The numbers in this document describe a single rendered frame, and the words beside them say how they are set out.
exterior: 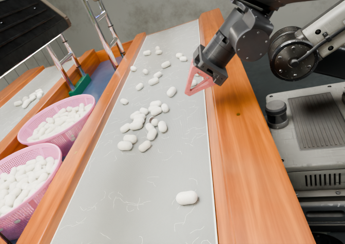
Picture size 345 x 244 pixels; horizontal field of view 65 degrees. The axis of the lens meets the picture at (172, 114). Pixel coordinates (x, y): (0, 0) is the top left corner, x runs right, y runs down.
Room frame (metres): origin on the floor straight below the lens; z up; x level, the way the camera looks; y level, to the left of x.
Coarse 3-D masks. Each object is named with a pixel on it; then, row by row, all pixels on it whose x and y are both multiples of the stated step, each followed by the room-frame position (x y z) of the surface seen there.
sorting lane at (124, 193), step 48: (144, 48) 1.32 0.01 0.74; (192, 48) 1.06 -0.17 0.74; (144, 96) 0.79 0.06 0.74; (192, 96) 0.67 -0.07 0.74; (96, 144) 0.61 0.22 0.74; (192, 144) 0.46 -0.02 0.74; (96, 192) 0.43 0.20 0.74; (144, 192) 0.38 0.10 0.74; (96, 240) 0.32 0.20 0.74; (144, 240) 0.28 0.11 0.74; (192, 240) 0.25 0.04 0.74
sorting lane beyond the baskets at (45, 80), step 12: (48, 72) 1.59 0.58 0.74; (36, 84) 1.43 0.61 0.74; (48, 84) 1.35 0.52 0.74; (24, 96) 1.31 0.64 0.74; (36, 96) 1.23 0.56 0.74; (0, 108) 1.26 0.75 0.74; (12, 108) 1.19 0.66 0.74; (24, 108) 1.13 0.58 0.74; (0, 120) 1.10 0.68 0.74; (12, 120) 1.04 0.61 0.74; (0, 132) 0.97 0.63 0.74
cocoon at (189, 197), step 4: (180, 192) 0.33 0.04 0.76; (184, 192) 0.32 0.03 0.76; (188, 192) 0.32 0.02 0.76; (192, 192) 0.32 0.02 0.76; (176, 196) 0.33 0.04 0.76; (180, 196) 0.32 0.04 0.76; (184, 196) 0.32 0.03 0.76; (188, 196) 0.31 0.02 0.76; (192, 196) 0.31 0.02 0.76; (196, 196) 0.31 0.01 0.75; (180, 200) 0.32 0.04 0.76; (184, 200) 0.31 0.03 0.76; (188, 200) 0.31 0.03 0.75; (192, 200) 0.31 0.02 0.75; (196, 200) 0.31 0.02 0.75
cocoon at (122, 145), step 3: (123, 141) 0.55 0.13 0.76; (126, 141) 0.54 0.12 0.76; (129, 141) 0.54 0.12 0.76; (120, 144) 0.54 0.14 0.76; (123, 144) 0.53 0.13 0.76; (126, 144) 0.53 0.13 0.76; (129, 144) 0.53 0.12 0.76; (120, 147) 0.54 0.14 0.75; (123, 147) 0.53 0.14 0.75; (126, 147) 0.53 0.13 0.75; (129, 147) 0.53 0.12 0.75; (123, 150) 0.54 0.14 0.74; (126, 150) 0.53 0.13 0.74
